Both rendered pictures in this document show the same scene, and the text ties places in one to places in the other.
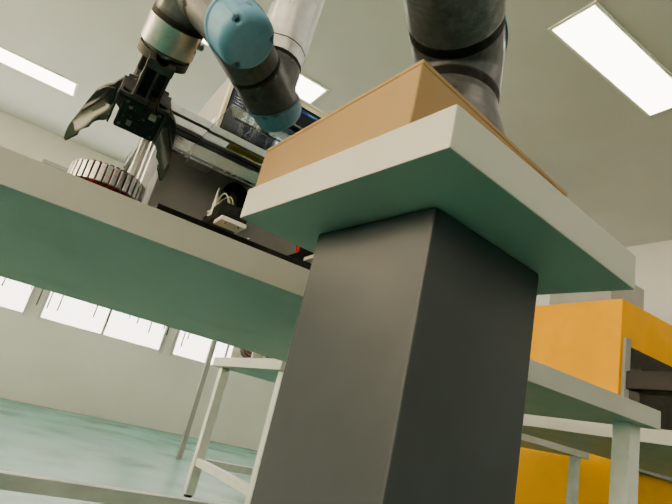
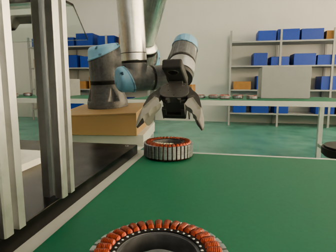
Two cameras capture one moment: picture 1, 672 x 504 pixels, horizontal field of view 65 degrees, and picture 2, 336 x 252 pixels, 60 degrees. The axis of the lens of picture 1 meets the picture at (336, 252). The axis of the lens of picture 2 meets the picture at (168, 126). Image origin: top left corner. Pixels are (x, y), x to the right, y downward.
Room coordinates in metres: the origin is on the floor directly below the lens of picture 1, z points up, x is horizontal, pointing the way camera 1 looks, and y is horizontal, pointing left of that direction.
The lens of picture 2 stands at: (1.26, 0.79, 0.92)
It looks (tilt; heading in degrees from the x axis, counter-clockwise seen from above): 8 degrees down; 220
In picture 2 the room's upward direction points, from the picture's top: straight up
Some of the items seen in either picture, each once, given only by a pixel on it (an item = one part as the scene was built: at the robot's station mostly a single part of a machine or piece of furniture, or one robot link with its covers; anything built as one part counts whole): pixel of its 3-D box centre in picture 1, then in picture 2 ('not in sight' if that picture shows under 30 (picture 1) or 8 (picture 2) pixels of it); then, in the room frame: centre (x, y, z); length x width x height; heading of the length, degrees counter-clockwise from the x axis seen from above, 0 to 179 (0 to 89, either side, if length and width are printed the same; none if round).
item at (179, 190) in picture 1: (247, 241); not in sight; (1.36, 0.24, 0.92); 0.66 x 0.01 x 0.30; 119
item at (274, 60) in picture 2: not in sight; (278, 61); (-5.13, -1.48, 1.37); 0.42 x 0.36 x 0.18; 31
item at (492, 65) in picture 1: (458, 53); (106, 61); (0.56, -0.10, 0.99); 0.13 x 0.12 x 0.14; 159
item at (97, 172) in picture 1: (105, 185); (168, 147); (0.76, 0.37, 0.77); 0.11 x 0.11 x 0.04
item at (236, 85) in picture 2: not in sight; (241, 85); (-4.78, -2.13, 0.87); 0.40 x 0.36 x 0.17; 29
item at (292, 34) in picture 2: not in sight; (286, 36); (-5.20, -1.35, 1.89); 0.42 x 0.42 x 0.23; 27
